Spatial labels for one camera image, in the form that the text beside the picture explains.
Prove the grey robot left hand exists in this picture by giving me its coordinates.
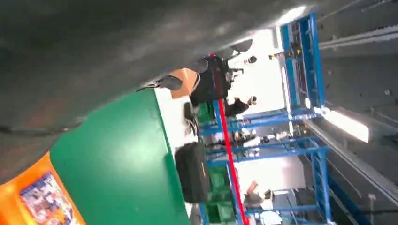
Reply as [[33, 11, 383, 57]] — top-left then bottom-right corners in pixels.
[[0, 0, 312, 184]]

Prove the orange drink bottle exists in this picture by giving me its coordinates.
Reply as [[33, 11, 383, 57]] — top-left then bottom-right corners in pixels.
[[0, 151, 87, 225]]

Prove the brown cardboard box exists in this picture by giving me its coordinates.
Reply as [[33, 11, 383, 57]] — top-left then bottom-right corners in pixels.
[[169, 67, 199, 99]]

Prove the white table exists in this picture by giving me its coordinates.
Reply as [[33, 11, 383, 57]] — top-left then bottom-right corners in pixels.
[[154, 88, 203, 156]]

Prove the green table mat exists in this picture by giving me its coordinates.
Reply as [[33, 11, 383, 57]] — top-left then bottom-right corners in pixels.
[[49, 88, 191, 225]]

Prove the green plastic crate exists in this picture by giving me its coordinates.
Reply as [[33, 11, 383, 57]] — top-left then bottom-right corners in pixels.
[[197, 102, 217, 126], [204, 165, 237, 225]]

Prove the person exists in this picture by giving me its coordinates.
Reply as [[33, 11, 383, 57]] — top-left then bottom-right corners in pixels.
[[223, 95, 258, 119], [243, 181, 266, 209]]

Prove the black zip case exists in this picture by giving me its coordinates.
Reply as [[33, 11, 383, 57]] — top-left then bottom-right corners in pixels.
[[174, 141, 211, 204]]

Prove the red pole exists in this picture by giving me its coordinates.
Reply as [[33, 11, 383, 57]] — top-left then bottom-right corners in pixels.
[[209, 52, 250, 225]]

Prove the blue metal rack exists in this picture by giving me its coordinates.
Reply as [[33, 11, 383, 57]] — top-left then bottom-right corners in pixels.
[[198, 12, 333, 225]]

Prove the long ceiling light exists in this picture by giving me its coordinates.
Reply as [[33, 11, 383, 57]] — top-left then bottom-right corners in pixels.
[[313, 106, 371, 143]]

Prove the grey ceiling beam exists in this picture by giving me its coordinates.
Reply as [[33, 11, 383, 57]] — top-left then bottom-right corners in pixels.
[[318, 25, 398, 51]]

